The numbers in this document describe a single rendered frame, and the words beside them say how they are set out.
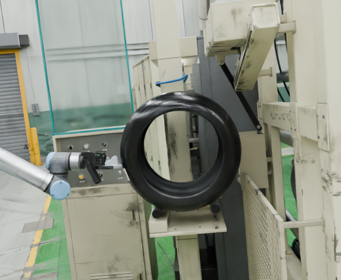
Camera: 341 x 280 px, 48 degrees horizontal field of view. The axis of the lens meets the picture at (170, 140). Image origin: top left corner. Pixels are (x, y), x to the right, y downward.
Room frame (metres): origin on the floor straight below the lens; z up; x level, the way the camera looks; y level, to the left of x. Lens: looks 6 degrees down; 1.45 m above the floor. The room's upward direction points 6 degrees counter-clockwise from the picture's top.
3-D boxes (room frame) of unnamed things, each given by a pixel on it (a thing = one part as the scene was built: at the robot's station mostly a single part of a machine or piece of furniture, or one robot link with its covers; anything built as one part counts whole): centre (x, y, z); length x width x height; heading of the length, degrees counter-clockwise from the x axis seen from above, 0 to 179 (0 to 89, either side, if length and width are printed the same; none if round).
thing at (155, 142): (6.27, 0.04, 1.05); 1.61 x 0.73 x 2.10; 14
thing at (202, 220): (1.93, -0.05, 0.80); 0.37 x 0.36 x 0.02; 87
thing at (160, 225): (1.94, 0.09, 0.84); 0.36 x 0.09 x 0.06; 177
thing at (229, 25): (1.79, -0.34, 1.71); 0.61 x 0.25 x 0.15; 177
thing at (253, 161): (2.13, -0.44, 1.05); 0.20 x 0.15 x 0.30; 177
